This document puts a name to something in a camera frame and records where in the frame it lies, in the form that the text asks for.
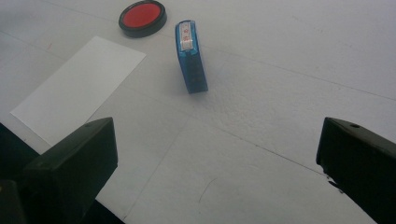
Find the blue stamp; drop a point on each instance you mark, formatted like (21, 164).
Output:
(186, 35)

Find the black round object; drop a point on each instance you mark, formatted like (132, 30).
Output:
(141, 16)

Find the white paper sheet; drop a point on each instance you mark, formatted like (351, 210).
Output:
(77, 87)

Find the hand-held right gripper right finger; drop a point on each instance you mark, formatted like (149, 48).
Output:
(364, 168)

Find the transparent blue stamp cap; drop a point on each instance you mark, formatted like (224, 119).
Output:
(195, 73)

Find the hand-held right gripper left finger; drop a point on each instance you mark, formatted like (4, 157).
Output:
(71, 165)

